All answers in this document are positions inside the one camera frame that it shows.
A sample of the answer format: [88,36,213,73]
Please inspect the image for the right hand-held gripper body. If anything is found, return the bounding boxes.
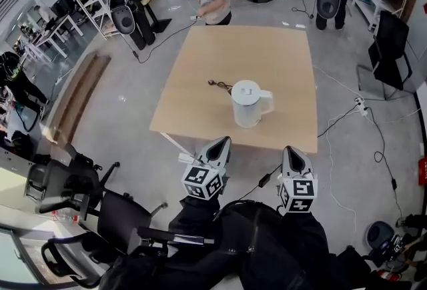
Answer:
[276,167,319,213]

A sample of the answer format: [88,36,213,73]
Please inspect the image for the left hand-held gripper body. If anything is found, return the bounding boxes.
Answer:
[181,148,232,201]

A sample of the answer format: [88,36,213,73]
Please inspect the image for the white electric kettle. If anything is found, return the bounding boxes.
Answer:
[231,79,276,129]

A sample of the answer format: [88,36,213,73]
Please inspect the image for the person's left forearm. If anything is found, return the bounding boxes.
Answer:
[167,194,222,251]

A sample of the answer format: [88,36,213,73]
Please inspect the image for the person's right forearm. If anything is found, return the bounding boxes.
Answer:
[281,209,336,269]

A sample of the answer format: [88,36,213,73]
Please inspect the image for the white table leg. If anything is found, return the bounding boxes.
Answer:
[159,131,198,157]

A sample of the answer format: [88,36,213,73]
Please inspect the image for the person's black jacket torso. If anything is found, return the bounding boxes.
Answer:
[98,199,373,290]

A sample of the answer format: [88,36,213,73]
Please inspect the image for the white power strip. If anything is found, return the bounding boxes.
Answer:
[354,97,370,117]

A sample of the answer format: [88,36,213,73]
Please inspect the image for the black office chair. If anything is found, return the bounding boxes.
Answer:
[39,234,118,287]
[23,144,121,216]
[95,189,169,257]

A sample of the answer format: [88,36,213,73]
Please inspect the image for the black round device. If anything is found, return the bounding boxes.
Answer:
[364,221,397,251]

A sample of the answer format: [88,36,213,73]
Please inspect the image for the red sign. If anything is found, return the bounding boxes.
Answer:
[418,156,427,187]

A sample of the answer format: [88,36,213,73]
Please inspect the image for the red fire extinguisher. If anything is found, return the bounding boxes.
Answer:
[376,269,402,283]

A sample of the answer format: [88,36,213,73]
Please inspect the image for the clear plastic bottle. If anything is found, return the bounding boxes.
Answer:
[52,208,81,225]

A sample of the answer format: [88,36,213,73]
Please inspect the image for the wooden planks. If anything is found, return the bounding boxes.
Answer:
[49,52,112,145]

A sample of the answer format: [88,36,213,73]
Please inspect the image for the black visitor chair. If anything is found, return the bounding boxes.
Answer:
[356,9,415,100]

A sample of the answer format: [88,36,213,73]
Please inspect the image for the white desk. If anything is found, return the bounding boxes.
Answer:
[19,13,85,60]

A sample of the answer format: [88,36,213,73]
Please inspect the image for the black kettle power cord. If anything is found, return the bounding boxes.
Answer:
[207,79,234,95]

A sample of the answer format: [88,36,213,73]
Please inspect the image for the long black floor cable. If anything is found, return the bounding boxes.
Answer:
[316,103,405,219]

